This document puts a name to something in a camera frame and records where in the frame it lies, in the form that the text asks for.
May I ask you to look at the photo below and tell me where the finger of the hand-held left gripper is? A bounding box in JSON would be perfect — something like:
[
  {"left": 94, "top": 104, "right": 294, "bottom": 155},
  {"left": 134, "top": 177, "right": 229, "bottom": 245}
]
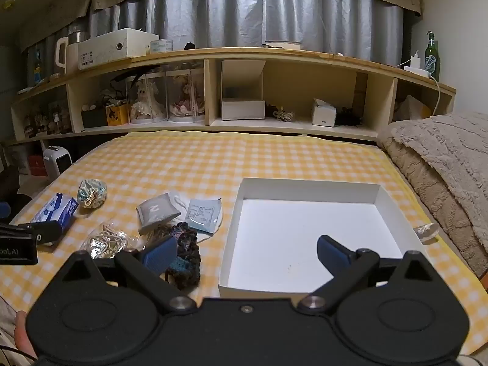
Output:
[
  {"left": 17, "top": 220, "right": 62, "bottom": 246},
  {"left": 0, "top": 194, "right": 33, "bottom": 223}
]

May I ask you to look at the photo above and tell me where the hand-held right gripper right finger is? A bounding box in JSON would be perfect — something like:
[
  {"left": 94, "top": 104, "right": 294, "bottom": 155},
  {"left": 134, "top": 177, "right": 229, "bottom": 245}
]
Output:
[{"left": 296, "top": 235, "right": 434, "bottom": 312}]

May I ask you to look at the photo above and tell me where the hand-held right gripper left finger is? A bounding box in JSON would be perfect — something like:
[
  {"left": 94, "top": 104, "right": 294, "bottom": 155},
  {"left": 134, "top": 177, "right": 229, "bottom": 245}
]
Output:
[{"left": 60, "top": 234, "right": 199, "bottom": 311}]

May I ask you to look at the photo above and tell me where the white shallow cardboard box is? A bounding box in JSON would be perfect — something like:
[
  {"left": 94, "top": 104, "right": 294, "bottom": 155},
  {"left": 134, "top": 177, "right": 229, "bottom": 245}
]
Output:
[{"left": 218, "top": 177, "right": 417, "bottom": 299}]

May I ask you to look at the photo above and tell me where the clear bag of hair ties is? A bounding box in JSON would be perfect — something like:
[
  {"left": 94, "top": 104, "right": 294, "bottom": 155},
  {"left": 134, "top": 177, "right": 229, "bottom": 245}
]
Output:
[{"left": 89, "top": 218, "right": 141, "bottom": 260}]

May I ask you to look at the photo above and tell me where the blue floral brocade pouch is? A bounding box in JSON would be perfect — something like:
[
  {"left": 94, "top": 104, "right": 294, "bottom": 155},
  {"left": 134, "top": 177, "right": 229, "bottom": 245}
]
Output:
[{"left": 77, "top": 179, "right": 109, "bottom": 210}]

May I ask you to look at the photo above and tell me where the blue white tissue packet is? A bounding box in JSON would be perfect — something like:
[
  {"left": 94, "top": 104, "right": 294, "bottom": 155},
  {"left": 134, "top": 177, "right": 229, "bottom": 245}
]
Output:
[{"left": 30, "top": 193, "right": 80, "bottom": 238}]

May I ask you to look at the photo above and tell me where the dark crocheted pouch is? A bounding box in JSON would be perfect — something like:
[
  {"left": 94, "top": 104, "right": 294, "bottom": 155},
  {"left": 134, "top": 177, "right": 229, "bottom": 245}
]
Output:
[{"left": 165, "top": 222, "right": 201, "bottom": 287}]

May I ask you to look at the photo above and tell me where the dark cloth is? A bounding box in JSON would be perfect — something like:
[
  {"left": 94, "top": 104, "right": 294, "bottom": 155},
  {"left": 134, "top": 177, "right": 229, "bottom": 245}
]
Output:
[{"left": 0, "top": 167, "right": 20, "bottom": 199}]

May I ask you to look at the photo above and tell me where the grey fabric sachet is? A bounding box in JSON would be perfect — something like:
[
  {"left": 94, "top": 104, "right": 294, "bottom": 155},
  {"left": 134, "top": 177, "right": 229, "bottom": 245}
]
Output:
[{"left": 136, "top": 194, "right": 182, "bottom": 236}]

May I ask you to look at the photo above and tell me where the red box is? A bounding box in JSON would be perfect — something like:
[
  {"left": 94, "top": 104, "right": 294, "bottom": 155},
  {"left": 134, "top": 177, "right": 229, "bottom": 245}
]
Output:
[{"left": 28, "top": 155, "right": 48, "bottom": 176}]

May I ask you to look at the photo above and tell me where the pale blue printed packet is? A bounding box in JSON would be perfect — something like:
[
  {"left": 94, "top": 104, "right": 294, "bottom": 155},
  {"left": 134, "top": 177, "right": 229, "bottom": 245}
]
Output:
[{"left": 186, "top": 198, "right": 223, "bottom": 234}]

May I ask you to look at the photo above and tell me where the white space heater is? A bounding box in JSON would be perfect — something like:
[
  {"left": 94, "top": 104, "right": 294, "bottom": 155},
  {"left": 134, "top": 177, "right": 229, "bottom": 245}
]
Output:
[{"left": 42, "top": 145, "right": 73, "bottom": 178}]

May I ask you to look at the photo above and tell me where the group of small figurines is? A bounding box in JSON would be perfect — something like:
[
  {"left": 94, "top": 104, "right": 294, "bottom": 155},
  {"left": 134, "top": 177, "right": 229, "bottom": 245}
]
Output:
[{"left": 22, "top": 100, "right": 74, "bottom": 137}]

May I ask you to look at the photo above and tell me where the small clear plastic wrapper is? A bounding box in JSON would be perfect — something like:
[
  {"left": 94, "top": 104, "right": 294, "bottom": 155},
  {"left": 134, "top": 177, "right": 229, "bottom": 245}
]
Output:
[{"left": 413, "top": 223, "right": 440, "bottom": 243}]

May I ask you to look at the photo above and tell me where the yellow checked bed sheet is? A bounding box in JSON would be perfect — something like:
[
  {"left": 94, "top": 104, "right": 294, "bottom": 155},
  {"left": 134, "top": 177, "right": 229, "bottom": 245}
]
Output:
[{"left": 0, "top": 131, "right": 486, "bottom": 355}]

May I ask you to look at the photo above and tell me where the black box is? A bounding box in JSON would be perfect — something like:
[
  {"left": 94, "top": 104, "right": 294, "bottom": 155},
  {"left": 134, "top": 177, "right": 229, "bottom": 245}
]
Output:
[{"left": 81, "top": 109, "right": 109, "bottom": 129}]

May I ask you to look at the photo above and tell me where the yellow box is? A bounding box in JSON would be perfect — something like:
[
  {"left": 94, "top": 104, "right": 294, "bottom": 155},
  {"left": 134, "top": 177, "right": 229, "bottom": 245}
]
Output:
[{"left": 106, "top": 104, "right": 130, "bottom": 127}]

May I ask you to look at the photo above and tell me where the beige fluffy blanket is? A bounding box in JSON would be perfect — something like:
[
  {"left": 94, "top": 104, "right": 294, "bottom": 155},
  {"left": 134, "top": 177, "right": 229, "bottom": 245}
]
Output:
[{"left": 377, "top": 112, "right": 488, "bottom": 280}]

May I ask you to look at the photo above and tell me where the black tangled item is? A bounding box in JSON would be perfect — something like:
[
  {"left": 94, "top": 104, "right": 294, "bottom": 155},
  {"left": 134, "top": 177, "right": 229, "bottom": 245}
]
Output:
[{"left": 335, "top": 107, "right": 362, "bottom": 127}]

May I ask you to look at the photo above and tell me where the small white box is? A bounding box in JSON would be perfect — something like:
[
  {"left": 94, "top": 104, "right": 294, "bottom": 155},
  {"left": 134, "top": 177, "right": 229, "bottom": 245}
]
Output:
[{"left": 310, "top": 98, "right": 338, "bottom": 126}]

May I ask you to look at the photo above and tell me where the clear doll display case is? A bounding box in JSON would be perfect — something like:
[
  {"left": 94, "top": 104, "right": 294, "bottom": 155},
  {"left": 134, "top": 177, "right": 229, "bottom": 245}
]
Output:
[
  {"left": 166, "top": 69, "right": 207, "bottom": 123},
  {"left": 127, "top": 71, "right": 169, "bottom": 124}
]

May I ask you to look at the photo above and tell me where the white electric kettle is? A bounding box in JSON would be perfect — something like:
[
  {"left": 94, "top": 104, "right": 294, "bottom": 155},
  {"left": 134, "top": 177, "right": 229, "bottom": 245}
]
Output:
[{"left": 55, "top": 36, "right": 81, "bottom": 76}]

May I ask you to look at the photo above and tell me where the white plastic bag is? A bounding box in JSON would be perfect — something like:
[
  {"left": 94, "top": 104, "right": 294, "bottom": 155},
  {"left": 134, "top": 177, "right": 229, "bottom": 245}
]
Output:
[{"left": 396, "top": 95, "right": 433, "bottom": 120}]

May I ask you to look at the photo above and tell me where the white open box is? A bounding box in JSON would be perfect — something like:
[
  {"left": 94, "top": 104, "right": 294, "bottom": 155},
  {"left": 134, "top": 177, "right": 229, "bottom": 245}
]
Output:
[{"left": 220, "top": 60, "right": 267, "bottom": 120}]

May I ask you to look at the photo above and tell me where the wooden shelf unit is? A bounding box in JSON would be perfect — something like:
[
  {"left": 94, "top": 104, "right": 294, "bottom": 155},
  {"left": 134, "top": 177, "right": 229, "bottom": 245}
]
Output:
[{"left": 11, "top": 47, "right": 457, "bottom": 146}]

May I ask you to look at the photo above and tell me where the long white box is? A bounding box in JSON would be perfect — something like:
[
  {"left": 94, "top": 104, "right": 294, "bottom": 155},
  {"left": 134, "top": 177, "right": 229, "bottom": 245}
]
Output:
[{"left": 78, "top": 28, "right": 160, "bottom": 71}]

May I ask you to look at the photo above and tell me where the white charger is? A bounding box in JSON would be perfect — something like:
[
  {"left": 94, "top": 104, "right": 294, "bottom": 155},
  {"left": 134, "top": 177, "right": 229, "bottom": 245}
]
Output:
[{"left": 404, "top": 51, "right": 428, "bottom": 74}]

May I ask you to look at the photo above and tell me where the white round plate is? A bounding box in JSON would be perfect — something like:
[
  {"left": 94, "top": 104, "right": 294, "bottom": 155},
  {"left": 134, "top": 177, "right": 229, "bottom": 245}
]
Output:
[{"left": 264, "top": 40, "right": 304, "bottom": 50}]

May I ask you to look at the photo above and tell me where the green glass bottle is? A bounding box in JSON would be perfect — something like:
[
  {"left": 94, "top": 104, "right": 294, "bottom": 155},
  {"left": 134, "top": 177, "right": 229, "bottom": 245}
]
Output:
[{"left": 424, "top": 31, "right": 441, "bottom": 82}]

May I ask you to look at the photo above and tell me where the grey curtain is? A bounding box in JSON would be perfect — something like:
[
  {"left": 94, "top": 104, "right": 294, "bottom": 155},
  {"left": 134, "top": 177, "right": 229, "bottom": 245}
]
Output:
[{"left": 23, "top": 0, "right": 405, "bottom": 70}]

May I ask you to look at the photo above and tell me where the tan string bundle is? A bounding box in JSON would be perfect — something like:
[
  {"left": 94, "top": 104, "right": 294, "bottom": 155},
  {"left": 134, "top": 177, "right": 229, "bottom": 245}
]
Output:
[{"left": 146, "top": 223, "right": 173, "bottom": 245}]

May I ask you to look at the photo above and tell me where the white charger cable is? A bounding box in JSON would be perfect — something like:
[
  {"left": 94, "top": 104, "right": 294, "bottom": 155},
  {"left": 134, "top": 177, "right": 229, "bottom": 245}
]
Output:
[{"left": 396, "top": 59, "right": 443, "bottom": 117}]

